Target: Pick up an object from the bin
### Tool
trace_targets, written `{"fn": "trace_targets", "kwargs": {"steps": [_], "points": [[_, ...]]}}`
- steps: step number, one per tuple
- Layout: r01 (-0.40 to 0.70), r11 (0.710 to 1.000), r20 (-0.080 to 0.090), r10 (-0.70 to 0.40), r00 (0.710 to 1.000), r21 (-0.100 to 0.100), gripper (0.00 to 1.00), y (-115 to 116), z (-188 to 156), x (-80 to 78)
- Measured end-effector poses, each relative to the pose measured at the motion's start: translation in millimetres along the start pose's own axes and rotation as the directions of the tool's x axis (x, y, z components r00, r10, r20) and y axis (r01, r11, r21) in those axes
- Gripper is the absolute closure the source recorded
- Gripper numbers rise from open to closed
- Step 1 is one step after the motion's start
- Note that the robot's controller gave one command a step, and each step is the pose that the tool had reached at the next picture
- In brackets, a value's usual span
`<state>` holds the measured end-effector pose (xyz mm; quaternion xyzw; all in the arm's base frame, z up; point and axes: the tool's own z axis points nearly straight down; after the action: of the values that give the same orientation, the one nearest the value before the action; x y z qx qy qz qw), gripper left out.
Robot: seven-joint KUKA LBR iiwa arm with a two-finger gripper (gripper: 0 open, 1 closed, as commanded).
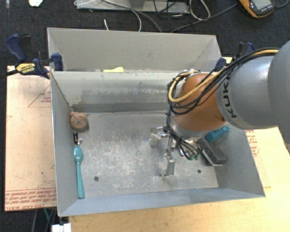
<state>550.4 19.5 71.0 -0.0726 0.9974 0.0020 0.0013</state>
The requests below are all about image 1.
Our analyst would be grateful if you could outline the small black clip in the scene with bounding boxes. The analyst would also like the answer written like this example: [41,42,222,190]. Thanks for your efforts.
[72,131,83,146]

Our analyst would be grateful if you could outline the teal block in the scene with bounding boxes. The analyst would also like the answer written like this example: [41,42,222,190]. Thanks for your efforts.
[204,126,231,143]

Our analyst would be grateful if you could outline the teal plastic spoon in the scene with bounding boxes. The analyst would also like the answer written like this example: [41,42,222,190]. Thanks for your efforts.
[73,145,86,200]

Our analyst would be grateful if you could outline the yellow flat piece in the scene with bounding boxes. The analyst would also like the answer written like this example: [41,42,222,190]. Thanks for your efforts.
[102,66,125,73]

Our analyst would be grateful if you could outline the grey metal bin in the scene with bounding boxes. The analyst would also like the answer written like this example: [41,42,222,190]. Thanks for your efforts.
[47,27,266,218]

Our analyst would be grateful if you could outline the brown round ball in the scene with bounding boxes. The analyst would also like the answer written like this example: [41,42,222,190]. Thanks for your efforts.
[70,112,89,131]

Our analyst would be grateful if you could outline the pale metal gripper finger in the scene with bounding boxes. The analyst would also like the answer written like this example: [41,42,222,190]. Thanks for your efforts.
[162,151,176,178]
[149,126,169,148]

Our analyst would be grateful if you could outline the brown cardboard board red print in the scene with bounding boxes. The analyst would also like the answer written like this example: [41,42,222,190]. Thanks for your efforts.
[4,65,272,213]

